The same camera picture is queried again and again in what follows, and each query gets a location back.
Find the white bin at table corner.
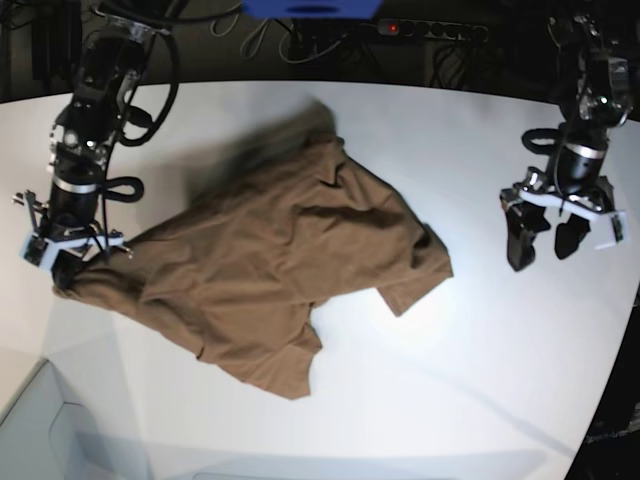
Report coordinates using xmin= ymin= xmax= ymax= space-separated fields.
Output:
xmin=1 ymin=360 xmax=152 ymax=479

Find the brown t-shirt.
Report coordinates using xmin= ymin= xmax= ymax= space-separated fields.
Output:
xmin=53 ymin=102 xmax=453 ymax=400

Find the white power strip red switch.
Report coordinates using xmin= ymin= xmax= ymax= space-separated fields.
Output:
xmin=376 ymin=18 xmax=490 ymax=44

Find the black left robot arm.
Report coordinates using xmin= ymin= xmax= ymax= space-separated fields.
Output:
xmin=500 ymin=11 xmax=634 ymax=272

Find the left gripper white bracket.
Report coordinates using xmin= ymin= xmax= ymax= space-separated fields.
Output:
xmin=500 ymin=169 xmax=628 ymax=272

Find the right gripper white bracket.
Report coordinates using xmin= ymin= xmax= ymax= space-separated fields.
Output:
xmin=12 ymin=188 xmax=134 ymax=291

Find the black equipment on floor left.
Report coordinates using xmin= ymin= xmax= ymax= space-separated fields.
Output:
xmin=30 ymin=1 xmax=83 ymax=90

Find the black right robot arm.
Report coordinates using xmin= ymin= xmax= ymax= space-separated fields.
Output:
xmin=12 ymin=1 xmax=179 ymax=289

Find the blue box at table edge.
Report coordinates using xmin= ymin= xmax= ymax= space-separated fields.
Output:
xmin=241 ymin=0 xmax=383 ymax=19

